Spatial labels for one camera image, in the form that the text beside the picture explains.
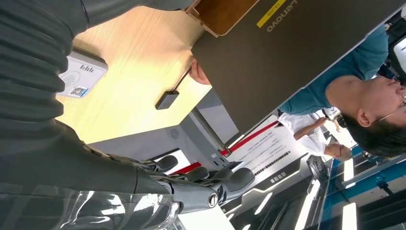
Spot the wooden card organizer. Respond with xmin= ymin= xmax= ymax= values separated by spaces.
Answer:
xmin=184 ymin=0 xmax=260 ymax=38

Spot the grey white card reader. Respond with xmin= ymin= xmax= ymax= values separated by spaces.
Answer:
xmin=56 ymin=50 xmax=109 ymax=99

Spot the person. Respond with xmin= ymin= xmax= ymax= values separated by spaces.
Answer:
xmin=278 ymin=23 xmax=406 ymax=159

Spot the small black usb hub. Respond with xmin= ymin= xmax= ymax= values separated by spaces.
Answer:
xmin=154 ymin=90 xmax=180 ymax=111

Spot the grey laptop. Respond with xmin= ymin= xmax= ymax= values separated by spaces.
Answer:
xmin=191 ymin=0 xmax=406 ymax=137

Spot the white poster with red stripe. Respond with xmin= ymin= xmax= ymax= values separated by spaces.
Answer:
xmin=220 ymin=115 xmax=316 ymax=191

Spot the bystander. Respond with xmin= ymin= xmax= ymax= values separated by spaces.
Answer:
xmin=277 ymin=108 xmax=353 ymax=162

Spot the black hub cable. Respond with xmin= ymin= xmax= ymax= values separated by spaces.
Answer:
xmin=172 ymin=68 xmax=193 ymax=93

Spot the chrome stanchion post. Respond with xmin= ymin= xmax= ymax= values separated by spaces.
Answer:
xmin=190 ymin=107 xmax=231 ymax=156

